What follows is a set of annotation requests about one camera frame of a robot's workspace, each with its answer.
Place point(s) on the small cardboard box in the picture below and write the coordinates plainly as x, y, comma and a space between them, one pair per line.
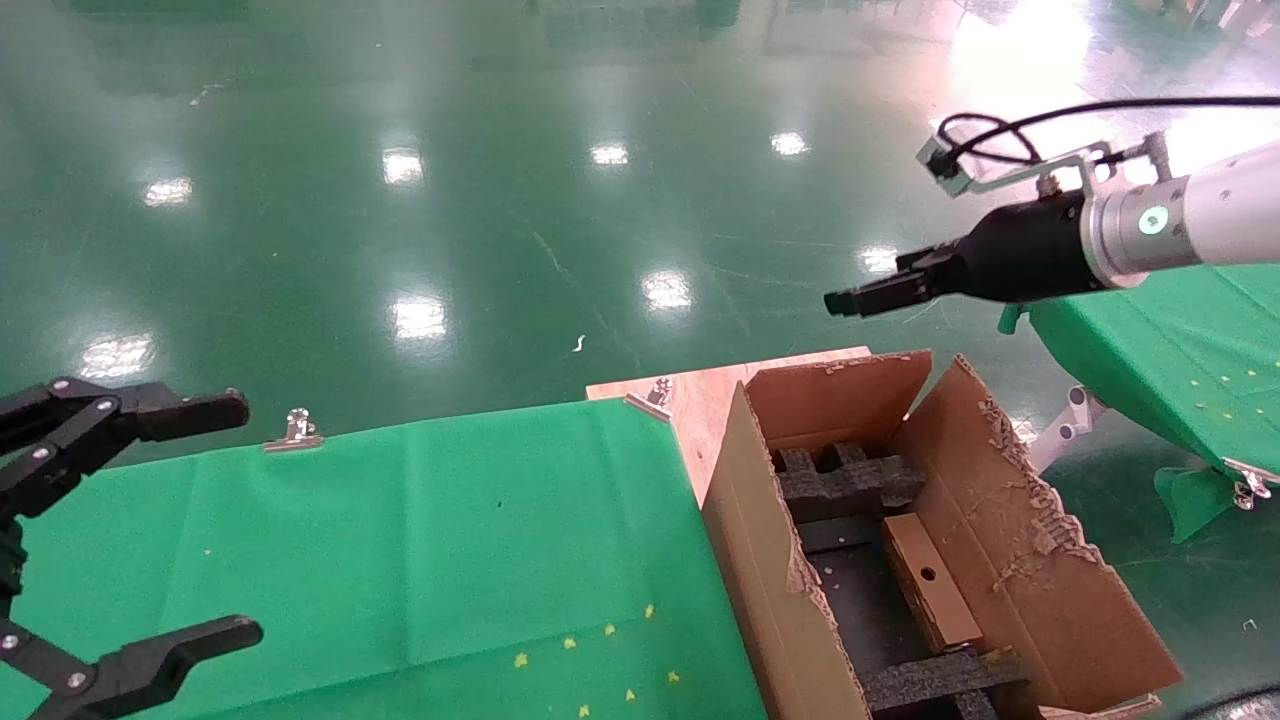
930, 580

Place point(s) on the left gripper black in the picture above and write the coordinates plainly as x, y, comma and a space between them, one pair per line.
8, 560

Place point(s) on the white table leg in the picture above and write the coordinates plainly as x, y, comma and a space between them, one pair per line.
1070, 425

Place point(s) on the metal binder clip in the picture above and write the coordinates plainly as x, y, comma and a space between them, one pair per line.
294, 434
652, 396
1250, 485

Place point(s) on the black notched foam insert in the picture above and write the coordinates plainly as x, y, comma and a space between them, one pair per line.
850, 480

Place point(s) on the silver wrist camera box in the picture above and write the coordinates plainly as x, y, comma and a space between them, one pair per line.
942, 165

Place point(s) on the silver camera mounting bracket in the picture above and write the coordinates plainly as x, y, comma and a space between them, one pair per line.
1070, 165

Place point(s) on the large green table cloth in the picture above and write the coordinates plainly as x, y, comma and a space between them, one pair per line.
350, 560

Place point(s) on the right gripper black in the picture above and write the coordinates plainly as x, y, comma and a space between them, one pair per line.
1020, 255

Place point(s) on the large open cardboard carton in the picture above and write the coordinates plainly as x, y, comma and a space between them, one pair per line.
1020, 560

